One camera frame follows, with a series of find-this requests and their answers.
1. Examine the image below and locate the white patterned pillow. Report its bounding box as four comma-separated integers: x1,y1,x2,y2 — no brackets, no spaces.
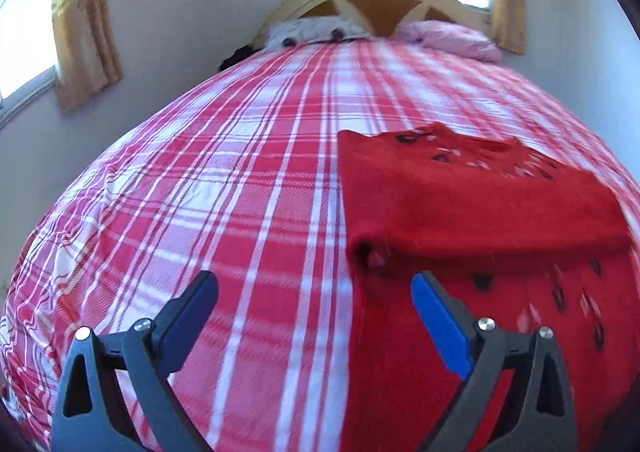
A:
262,16,373,50

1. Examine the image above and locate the cream wooden headboard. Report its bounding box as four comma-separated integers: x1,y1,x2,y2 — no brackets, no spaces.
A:
252,0,493,50

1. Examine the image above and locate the red knitted sweater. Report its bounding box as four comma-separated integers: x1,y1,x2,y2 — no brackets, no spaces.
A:
337,122,640,452

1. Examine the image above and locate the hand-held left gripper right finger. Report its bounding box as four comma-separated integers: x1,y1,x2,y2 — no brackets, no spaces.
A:
410,271,579,452

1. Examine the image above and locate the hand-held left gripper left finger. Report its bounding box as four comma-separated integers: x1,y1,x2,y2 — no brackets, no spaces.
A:
50,271,220,452

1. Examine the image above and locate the side window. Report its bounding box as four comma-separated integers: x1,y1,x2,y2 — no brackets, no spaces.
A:
0,0,58,115

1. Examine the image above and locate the dark cloth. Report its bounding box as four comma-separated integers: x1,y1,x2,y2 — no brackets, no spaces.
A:
218,44,257,72

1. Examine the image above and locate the red plaid bed sheet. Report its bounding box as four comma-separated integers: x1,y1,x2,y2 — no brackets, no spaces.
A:
0,39,640,452

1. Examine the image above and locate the pink pillow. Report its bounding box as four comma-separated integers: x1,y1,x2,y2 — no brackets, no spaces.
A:
395,20,502,63

